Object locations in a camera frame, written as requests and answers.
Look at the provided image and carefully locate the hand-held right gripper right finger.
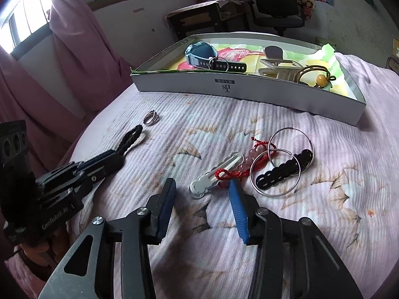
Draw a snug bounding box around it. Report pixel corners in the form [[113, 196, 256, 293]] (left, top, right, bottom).
[[228, 180, 364, 299]]

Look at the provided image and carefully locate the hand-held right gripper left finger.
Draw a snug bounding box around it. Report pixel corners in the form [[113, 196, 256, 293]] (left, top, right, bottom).
[[37, 177, 177, 299]]

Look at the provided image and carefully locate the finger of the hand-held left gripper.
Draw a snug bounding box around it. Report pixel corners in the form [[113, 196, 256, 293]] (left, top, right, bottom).
[[74, 149, 121, 174], [77, 157, 124, 194]]

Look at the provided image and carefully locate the black braided hair tie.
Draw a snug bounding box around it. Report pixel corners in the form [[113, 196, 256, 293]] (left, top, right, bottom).
[[117, 125, 147, 156]]

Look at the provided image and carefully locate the white hair clip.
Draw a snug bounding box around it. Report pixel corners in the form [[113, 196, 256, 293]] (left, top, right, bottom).
[[190, 152, 244, 199]]

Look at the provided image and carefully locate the white shallow cardboard box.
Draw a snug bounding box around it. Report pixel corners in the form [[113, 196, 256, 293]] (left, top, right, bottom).
[[130, 33, 367, 127]]

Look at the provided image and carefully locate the blue smartwatch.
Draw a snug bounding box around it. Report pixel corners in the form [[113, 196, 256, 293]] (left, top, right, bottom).
[[185, 42, 247, 72]]

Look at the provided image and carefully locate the beige hair claw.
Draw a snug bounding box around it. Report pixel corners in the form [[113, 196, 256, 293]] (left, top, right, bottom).
[[258, 46, 304, 80]]

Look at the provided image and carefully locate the hair tie with yellow bead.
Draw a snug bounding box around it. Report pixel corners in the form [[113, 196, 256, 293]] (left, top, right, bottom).
[[295, 65, 336, 88]]

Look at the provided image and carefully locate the person's left hand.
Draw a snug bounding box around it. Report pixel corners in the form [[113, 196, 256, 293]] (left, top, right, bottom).
[[14, 238, 60, 267]]

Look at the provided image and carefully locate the large silver hoop earring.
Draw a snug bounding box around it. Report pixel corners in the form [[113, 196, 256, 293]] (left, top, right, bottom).
[[249, 149, 301, 197], [269, 128, 315, 172]]

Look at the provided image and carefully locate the black wavy hair clip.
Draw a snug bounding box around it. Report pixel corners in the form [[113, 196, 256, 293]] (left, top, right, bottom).
[[256, 149, 312, 190]]

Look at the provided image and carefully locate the pink bed sheet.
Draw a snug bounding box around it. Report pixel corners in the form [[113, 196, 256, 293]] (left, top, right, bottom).
[[4, 246, 78, 299]]

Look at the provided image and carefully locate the pink curtain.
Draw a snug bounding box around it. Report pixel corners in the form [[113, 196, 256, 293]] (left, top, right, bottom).
[[0, 0, 133, 169]]

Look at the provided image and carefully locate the small silver hoop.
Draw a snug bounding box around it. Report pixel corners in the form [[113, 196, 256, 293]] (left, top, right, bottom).
[[208, 57, 230, 72]]

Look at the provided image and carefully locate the barred window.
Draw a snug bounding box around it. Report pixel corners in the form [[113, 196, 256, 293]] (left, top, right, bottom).
[[0, 0, 181, 60]]

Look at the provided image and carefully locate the colourful printed paper lining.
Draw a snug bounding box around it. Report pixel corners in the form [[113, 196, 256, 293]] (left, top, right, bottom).
[[162, 37, 346, 97]]

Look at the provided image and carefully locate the dark wooden desk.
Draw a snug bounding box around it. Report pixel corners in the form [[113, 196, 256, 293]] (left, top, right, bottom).
[[166, 0, 253, 41]]

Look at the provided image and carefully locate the black office chair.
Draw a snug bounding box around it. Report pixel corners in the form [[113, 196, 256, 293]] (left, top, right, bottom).
[[252, 0, 307, 37]]

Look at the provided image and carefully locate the red string bracelet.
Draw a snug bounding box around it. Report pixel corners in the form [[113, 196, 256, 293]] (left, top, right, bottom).
[[215, 136, 278, 189]]

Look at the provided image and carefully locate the silver spiral ring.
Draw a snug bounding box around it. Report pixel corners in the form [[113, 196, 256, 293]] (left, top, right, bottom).
[[143, 110, 160, 126]]

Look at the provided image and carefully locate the cartoon wall poster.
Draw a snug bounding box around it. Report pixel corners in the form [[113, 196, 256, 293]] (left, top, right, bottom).
[[295, 0, 316, 21]]

